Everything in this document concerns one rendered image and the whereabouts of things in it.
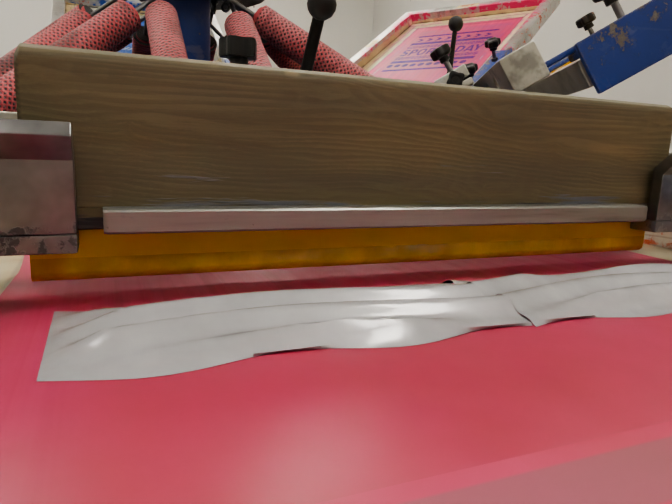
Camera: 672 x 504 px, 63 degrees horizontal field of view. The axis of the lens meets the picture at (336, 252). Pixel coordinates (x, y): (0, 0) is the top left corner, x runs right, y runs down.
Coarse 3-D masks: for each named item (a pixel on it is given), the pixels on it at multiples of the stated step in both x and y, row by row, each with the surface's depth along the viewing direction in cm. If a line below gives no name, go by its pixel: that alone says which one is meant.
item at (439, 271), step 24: (408, 264) 34; (432, 264) 34; (456, 264) 34; (480, 264) 35; (504, 264) 35; (528, 264) 35; (552, 264) 35; (576, 264) 36; (600, 264) 36; (624, 264) 36; (576, 336) 21; (600, 336) 22; (624, 336) 22; (648, 336) 22; (624, 360) 19; (648, 360) 19
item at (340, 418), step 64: (0, 320) 21; (0, 384) 15; (64, 384) 16; (128, 384) 16; (192, 384) 16; (256, 384) 16; (320, 384) 16; (384, 384) 16; (448, 384) 17; (512, 384) 17; (576, 384) 17; (640, 384) 17; (0, 448) 12; (64, 448) 12; (128, 448) 12; (192, 448) 13; (256, 448) 13; (320, 448) 13; (384, 448) 13; (448, 448) 13; (512, 448) 13
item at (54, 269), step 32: (128, 256) 25; (160, 256) 26; (192, 256) 27; (224, 256) 27; (256, 256) 28; (288, 256) 29; (320, 256) 29; (352, 256) 30; (384, 256) 31; (416, 256) 32; (448, 256) 33; (480, 256) 34; (512, 256) 35
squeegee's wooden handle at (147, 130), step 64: (64, 64) 22; (128, 64) 23; (192, 64) 24; (128, 128) 23; (192, 128) 24; (256, 128) 26; (320, 128) 27; (384, 128) 28; (448, 128) 30; (512, 128) 31; (576, 128) 33; (640, 128) 35; (128, 192) 24; (192, 192) 25; (256, 192) 26; (320, 192) 27; (384, 192) 29; (448, 192) 30; (512, 192) 32; (576, 192) 34; (640, 192) 36
